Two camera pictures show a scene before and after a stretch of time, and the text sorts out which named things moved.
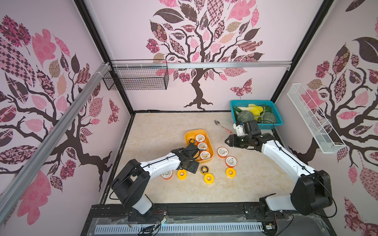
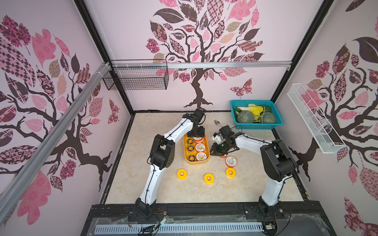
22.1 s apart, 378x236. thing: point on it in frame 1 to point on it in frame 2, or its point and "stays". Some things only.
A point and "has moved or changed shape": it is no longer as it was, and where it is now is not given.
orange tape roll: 202,146 stays
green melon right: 267,116 stays
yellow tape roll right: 231,173 stays
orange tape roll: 168,175 to 198,140
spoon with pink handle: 218,123 stays
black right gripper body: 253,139 to 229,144
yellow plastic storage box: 202,138 stays
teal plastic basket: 265,112 stays
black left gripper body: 190,166 to 196,132
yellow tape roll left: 183,177 stays
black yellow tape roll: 204,169 has moved or changed shape
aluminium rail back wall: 260,63 stays
